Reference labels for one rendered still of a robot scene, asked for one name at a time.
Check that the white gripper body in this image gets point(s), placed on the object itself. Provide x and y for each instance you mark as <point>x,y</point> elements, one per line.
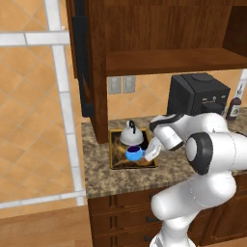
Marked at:
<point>153,150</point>

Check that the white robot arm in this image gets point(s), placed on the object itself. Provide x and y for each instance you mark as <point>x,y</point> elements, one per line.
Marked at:
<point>205,180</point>

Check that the blue mug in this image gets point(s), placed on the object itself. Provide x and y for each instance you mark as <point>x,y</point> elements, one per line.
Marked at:
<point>132,154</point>

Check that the wooden tray with gold rim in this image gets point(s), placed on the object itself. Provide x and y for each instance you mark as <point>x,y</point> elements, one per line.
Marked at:
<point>120,162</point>

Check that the brown wooden base cabinet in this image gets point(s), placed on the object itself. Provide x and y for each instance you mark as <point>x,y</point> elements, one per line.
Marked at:
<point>103,218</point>

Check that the brown wooden cabinet door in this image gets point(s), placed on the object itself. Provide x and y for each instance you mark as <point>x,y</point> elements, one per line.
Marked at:
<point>98,80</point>

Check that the brown wooden drawer front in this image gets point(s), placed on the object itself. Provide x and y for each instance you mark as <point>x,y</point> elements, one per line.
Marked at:
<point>130,238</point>
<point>131,219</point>
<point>135,198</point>

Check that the black coffee machine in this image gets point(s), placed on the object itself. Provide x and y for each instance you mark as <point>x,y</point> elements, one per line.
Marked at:
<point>188,93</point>

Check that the dark bottle with label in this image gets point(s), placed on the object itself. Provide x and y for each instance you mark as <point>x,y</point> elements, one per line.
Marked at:
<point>233,109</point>

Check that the grey wall outlet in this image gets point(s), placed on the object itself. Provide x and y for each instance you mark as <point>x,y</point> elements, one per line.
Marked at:
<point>129,84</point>
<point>115,85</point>

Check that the brown wooden wall cabinet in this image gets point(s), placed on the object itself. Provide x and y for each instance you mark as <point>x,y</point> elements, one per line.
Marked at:
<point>167,32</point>

